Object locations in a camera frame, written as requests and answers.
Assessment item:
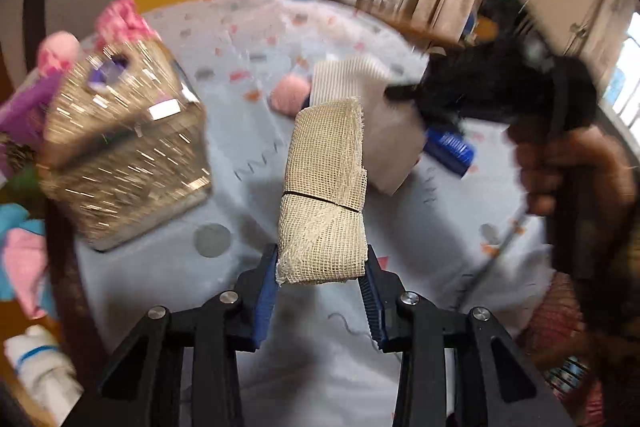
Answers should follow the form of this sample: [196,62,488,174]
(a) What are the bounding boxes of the white towel with blue band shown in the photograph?
[3,325,84,426]

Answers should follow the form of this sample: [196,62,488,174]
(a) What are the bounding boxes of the beige mesh cloth roll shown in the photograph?
[276,98,368,285]

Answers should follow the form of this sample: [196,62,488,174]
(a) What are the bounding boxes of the pink dishcloth roll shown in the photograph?
[268,74,311,118]

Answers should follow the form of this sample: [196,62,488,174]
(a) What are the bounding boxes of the blue plush bear toy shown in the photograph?
[1,204,55,320]

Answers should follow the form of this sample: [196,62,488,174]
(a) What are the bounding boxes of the person's right hand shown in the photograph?
[508,124,638,222]

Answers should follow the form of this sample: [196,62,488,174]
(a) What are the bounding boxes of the white soap bar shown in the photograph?
[310,55,425,195]

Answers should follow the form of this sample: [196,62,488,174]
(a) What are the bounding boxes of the wicker chair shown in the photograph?
[516,272,604,426]

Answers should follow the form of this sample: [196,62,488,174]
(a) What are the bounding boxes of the patterned white tablecloth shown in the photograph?
[76,0,524,426]

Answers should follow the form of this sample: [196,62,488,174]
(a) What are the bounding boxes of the wooden side table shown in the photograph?
[328,0,465,51]

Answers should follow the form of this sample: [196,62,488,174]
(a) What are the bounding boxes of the gold metal tin tray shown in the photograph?
[1,167,107,426]

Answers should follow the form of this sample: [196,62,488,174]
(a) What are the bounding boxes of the ornate silver tissue box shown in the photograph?
[38,39,213,251]

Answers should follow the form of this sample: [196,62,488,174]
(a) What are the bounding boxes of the purple snack box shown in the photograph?
[1,70,63,159]

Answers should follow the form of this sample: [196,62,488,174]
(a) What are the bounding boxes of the pink spotted plush toy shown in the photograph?
[36,0,160,77]

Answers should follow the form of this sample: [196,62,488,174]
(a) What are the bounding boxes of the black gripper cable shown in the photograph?
[451,206,532,313]

